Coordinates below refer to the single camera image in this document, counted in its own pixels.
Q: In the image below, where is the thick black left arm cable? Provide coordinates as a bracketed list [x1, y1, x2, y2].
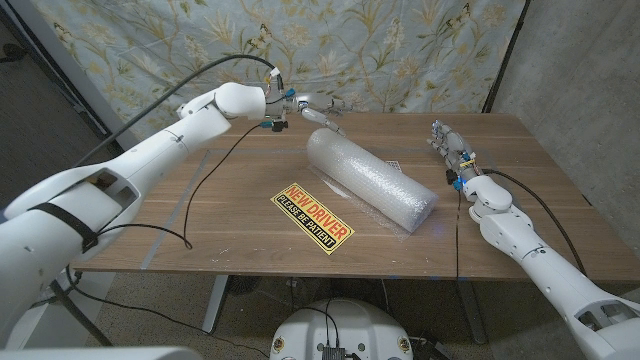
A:
[49, 53, 279, 347]

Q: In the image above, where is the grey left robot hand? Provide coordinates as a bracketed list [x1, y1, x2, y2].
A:
[279, 92, 354, 139]

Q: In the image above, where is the black backdrop stand pole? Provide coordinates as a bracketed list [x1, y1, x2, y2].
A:
[479, 0, 531, 114]

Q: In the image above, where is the grey table leg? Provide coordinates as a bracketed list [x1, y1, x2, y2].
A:
[454, 279, 489, 345]

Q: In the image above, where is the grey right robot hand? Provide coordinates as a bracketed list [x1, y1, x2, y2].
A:
[427, 119, 484, 182]

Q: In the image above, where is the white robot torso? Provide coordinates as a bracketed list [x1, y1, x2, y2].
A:
[269, 298, 415, 360]

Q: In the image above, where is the floral printed backdrop cloth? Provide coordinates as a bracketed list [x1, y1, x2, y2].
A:
[29, 0, 526, 151]

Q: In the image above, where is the white table leg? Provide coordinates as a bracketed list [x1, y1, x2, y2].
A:
[201, 274, 230, 335]

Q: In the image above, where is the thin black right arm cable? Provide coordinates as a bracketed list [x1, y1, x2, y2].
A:
[453, 189, 462, 280]

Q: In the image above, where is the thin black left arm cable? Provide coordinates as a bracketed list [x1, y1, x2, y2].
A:
[64, 123, 271, 359]

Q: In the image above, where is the bubble wrap roll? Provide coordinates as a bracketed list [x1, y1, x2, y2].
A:
[305, 127, 441, 244]

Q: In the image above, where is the yellow new driver bumper sticker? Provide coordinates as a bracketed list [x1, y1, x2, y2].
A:
[270, 182, 356, 256]

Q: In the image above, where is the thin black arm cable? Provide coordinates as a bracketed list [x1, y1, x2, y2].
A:
[64, 123, 271, 359]
[453, 189, 462, 280]

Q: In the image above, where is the black round object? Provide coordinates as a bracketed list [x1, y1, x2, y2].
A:
[0, 43, 29, 64]

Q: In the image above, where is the black torso cable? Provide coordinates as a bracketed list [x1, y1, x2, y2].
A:
[298, 298, 342, 347]

